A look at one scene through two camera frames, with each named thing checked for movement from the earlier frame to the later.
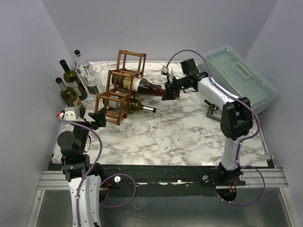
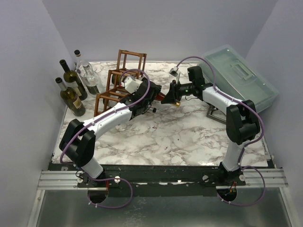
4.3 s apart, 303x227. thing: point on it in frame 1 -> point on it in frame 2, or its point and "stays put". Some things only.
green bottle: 69,96 -> 71,79
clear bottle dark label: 92,80 stays put
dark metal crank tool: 212,107 stays put
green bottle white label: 73,81 stays put
